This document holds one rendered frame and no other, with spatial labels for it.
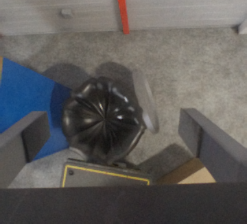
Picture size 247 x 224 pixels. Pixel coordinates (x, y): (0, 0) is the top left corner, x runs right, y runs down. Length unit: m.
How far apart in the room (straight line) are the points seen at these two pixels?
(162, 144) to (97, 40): 1.22
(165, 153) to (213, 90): 0.74
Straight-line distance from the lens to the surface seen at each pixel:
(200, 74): 1.83
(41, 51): 2.10
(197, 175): 1.49
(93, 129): 1.18
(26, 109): 1.18
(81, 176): 1.49
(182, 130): 0.16
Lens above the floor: 1.68
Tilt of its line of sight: 81 degrees down
